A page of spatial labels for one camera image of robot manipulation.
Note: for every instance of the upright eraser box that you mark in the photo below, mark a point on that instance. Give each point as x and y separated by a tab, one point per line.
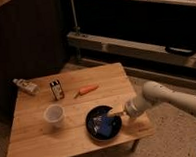
57	90

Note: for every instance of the clear plastic cup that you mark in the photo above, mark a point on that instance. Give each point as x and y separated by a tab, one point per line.
54	115

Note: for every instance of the black round bowl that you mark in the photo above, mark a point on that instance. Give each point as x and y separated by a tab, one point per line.
100	126

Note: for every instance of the wooden table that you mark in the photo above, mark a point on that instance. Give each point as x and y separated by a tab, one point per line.
32	136

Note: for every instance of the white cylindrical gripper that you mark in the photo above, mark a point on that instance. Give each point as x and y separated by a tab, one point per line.
134	107

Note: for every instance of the orange carrot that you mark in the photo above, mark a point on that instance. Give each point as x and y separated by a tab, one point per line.
85	90

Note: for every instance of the black handle on shelf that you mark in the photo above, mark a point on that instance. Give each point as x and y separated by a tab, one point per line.
180	52

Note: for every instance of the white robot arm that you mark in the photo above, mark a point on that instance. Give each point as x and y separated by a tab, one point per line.
152	94

